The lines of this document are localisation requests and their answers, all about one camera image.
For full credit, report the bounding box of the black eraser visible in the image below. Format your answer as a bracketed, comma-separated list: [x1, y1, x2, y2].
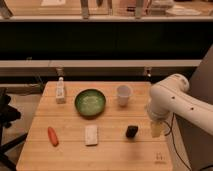
[126, 125, 138, 138]

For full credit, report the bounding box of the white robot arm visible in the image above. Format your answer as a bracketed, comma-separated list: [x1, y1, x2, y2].
[147, 74, 213, 135]

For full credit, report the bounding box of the white paper cup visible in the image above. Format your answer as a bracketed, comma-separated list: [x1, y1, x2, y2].
[117, 85, 132, 106]

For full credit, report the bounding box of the white sponge block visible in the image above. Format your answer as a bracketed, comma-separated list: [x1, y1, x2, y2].
[85, 125, 98, 146]

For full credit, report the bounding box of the green bowl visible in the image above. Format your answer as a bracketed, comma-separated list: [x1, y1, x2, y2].
[74, 89, 106, 117]

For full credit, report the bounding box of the white small bottle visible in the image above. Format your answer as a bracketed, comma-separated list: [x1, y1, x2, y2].
[55, 77, 66, 104]

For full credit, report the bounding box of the orange carrot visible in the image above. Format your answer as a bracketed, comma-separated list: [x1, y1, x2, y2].
[48, 127, 59, 146]

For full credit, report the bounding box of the black office chair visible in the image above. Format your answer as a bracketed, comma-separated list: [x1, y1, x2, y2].
[0, 87, 27, 171]

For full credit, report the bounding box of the black cable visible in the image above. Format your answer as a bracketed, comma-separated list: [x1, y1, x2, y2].
[164, 113, 194, 171]

